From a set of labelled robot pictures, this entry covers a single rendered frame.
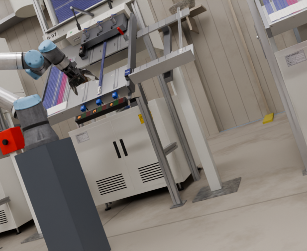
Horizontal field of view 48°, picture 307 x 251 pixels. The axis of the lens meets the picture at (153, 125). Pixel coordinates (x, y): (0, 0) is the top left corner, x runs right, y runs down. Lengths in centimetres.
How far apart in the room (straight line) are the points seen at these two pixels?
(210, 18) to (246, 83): 111
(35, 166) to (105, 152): 94
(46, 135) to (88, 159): 97
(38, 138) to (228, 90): 403
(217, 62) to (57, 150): 403
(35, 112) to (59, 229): 50
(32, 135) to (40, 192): 24
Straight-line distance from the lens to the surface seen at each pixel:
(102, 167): 242
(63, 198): 148
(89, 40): 241
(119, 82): 199
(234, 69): 524
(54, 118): 218
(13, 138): 256
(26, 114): 155
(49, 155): 147
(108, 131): 234
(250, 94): 522
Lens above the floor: 49
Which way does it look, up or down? 1 degrees down
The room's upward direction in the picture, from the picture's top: 20 degrees counter-clockwise
